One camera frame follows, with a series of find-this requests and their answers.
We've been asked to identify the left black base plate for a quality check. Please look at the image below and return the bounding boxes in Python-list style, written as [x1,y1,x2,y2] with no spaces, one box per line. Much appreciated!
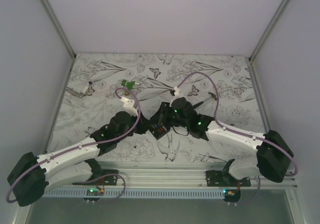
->
[73,169,119,186]

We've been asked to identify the green connector part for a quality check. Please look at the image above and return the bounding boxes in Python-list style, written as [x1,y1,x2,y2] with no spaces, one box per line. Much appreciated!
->
[121,80,140,90]

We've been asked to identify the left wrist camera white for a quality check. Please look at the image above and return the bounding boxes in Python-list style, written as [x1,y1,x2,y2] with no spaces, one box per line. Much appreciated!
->
[120,96,138,116]

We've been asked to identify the metal bracket with blue knob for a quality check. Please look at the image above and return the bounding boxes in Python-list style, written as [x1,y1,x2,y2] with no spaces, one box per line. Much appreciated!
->
[66,81,95,98]

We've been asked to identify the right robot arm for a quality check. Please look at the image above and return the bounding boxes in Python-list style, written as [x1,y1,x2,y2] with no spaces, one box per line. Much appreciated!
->
[149,97,294,186]

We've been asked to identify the left small circuit board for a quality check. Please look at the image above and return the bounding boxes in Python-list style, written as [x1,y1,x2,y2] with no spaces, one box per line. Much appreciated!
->
[86,188,104,196]

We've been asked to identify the black fuse box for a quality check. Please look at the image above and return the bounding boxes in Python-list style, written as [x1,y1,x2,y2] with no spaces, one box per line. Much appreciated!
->
[148,124,170,140]

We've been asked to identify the right aluminium frame post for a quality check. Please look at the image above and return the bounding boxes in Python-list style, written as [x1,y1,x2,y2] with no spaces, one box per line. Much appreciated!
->
[249,0,291,62]

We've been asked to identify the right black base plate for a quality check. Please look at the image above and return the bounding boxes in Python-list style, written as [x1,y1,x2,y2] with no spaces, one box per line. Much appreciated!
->
[205,170,251,187]

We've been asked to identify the aluminium frame post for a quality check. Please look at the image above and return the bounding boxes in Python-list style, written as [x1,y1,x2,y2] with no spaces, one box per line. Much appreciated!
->
[249,0,291,62]
[39,0,77,59]

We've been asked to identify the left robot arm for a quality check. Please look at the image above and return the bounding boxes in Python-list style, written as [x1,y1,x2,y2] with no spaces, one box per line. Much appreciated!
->
[7,111,150,207]

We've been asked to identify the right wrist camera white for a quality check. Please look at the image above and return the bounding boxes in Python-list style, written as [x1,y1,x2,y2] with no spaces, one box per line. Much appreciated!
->
[169,86,183,107]

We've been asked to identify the aluminium rail beam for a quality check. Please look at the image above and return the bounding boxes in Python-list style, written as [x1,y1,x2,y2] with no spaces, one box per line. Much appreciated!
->
[23,165,300,189]

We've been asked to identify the left aluminium frame post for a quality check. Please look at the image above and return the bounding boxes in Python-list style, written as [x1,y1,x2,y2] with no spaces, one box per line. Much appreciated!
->
[39,0,77,59]

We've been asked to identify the floral patterned table mat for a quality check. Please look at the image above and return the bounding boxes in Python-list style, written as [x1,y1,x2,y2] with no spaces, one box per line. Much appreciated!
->
[46,54,265,163]

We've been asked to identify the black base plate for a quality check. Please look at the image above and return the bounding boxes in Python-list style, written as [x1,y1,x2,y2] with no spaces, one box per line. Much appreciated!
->
[73,169,119,186]
[205,170,251,187]

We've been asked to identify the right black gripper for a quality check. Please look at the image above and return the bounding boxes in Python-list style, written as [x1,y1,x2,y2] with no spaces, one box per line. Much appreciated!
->
[149,101,189,129]

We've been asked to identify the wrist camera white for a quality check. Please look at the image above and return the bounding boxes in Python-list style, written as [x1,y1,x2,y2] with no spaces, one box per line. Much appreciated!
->
[120,96,138,116]
[169,86,183,107]

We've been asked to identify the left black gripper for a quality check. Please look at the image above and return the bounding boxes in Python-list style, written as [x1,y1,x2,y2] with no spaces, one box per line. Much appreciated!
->
[116,109,153,142]

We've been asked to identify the small circuit board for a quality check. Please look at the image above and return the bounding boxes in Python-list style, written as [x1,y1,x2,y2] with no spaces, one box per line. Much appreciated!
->
[223,189,241,196]
[86,188,104,196]

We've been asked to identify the grey slotted cable duct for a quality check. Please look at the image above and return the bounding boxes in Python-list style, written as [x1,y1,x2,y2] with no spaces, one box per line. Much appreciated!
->
[43,187,225,199]

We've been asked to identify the right small circuit board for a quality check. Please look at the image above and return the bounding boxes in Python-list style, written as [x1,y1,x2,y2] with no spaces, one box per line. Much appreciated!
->
[223,189,241,196]

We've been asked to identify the hammer with black handle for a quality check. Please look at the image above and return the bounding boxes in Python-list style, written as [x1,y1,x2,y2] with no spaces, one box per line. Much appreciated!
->
[193,92,217,109]

